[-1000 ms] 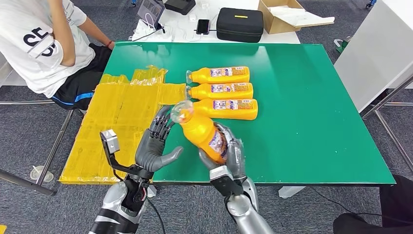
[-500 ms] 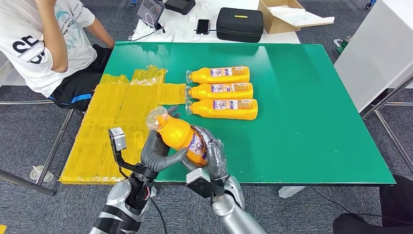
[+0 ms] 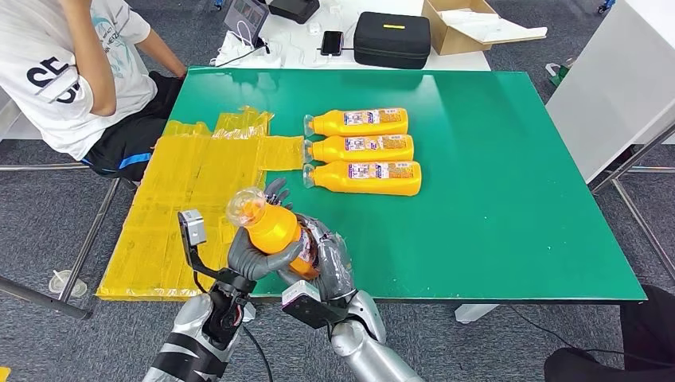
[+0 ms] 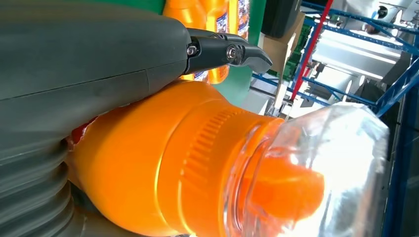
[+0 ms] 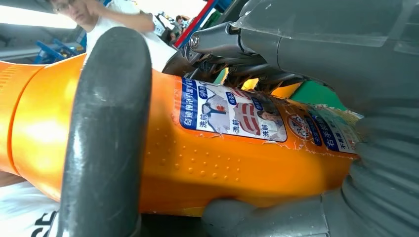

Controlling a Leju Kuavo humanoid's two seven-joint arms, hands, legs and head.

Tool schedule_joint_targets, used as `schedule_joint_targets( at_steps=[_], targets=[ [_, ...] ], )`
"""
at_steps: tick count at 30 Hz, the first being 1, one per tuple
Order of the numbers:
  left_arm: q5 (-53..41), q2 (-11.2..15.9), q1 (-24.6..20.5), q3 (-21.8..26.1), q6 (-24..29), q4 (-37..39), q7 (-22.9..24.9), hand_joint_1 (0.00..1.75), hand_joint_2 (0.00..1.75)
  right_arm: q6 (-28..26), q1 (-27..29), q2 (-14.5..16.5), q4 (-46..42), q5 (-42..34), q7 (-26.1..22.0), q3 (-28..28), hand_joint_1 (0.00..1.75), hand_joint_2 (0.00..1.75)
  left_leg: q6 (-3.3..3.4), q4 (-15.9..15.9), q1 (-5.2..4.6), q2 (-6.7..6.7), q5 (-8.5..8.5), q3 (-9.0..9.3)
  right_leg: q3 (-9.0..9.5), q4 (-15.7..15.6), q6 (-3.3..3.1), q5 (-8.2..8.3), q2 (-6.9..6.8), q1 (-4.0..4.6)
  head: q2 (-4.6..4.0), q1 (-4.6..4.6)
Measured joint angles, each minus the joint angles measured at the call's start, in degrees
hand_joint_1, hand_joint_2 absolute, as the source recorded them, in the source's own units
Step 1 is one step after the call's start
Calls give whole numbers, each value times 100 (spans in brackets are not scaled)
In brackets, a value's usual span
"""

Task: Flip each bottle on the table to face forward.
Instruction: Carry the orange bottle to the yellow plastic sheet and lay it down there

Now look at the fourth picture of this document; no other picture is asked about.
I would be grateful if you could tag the green plastic crate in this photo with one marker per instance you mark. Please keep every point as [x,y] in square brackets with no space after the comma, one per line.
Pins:
[296,55]

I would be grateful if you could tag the brown cardboard box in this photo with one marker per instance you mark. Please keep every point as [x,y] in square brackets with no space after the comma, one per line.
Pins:
[278,49]

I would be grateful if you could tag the blue metal shelf rack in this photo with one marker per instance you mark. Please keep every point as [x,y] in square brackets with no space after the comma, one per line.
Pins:
[399,85]

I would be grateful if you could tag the orange detergent bottle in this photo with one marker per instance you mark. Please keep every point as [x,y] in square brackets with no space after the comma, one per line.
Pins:
[243,13]
[147,163]
[183,9]

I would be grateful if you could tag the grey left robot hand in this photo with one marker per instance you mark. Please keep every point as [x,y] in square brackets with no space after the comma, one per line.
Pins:
[82,49]

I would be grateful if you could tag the red vertical pole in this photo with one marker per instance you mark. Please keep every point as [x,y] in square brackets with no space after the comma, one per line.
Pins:
[311,49]

